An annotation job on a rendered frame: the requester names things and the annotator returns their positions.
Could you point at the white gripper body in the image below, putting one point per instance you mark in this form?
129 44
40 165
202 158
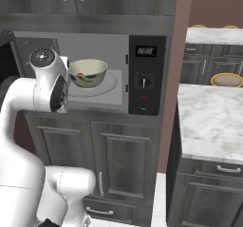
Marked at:
65 65

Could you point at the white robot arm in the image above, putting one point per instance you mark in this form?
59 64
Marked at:
19 148

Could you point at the cream bowl with dark pattern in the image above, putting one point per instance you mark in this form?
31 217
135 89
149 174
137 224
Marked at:
91 69

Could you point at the black microwave door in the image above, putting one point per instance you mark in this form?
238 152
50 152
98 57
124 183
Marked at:
5 56

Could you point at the dark grey base cupboard door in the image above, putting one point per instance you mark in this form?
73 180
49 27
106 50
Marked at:
126 161
66 145

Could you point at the black and grey microwave oven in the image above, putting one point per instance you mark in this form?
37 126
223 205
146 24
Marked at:
147 79

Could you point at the dark grey island cupboard door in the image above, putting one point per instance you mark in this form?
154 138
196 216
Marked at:
209 205

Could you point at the dark grey cupboard run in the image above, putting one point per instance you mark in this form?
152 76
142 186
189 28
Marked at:
202 63

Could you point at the dark grey island drawer front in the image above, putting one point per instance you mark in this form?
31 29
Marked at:
202 170

